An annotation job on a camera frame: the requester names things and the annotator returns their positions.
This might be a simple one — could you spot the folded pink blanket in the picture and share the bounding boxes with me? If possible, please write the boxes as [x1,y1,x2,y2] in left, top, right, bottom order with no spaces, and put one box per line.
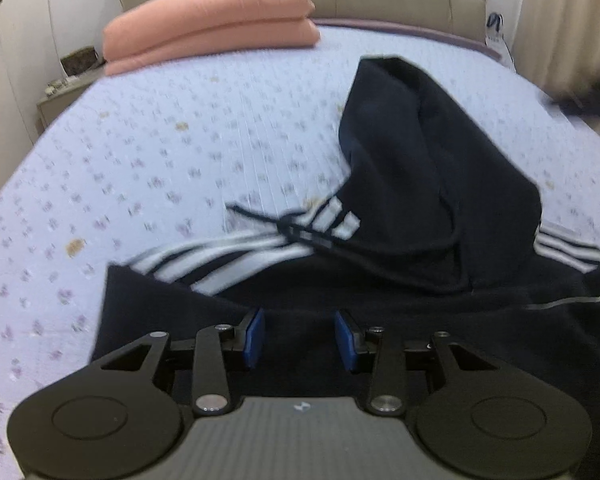
[103,0,322,77]

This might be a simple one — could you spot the bed with floral sheet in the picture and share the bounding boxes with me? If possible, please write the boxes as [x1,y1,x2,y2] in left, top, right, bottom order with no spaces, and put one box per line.
[0,18,600,480]

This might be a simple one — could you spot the bedside table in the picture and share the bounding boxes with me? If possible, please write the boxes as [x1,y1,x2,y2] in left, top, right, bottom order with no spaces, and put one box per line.
[36,62,106,133]

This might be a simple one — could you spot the white and blue bag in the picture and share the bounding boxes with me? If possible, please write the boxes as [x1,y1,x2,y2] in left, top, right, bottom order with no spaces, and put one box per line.
[484,11,506,48]

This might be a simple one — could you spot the black hoodie with white stripes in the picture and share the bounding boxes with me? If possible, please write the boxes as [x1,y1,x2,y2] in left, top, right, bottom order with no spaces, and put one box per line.
[91,56,600,480]

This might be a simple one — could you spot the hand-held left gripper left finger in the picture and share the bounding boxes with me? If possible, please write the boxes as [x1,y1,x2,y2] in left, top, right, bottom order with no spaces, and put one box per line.
[91,308,266,416]

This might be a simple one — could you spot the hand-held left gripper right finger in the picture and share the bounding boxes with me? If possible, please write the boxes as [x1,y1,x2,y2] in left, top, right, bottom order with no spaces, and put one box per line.
[334,310,501,417]

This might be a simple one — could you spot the white wardrobe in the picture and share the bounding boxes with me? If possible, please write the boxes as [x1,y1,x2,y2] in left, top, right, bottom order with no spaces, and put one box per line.
[0,0,126,181]

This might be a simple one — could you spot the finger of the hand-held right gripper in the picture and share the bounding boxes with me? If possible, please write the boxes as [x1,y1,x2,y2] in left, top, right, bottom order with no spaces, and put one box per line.
[547,80,600,122]

